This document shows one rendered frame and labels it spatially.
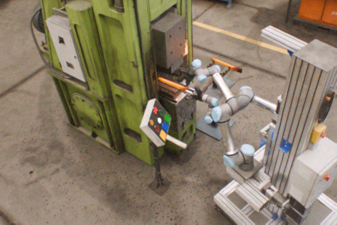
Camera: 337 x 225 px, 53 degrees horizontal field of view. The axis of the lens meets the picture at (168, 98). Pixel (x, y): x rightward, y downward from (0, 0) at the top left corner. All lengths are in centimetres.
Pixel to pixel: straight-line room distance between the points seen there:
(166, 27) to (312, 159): 160
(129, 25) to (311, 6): 417
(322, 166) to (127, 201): 211
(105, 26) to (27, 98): 264
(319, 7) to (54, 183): 490
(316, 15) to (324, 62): 419
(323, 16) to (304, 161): 403
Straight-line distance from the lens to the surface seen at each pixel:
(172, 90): 354
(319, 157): 281
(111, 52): 330
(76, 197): 411
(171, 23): 310
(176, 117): 364
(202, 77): 292
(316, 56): 234
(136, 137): 398
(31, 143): 482
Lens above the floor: 336
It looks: 43 degrees down
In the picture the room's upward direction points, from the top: 5 degrees counter-clockwise
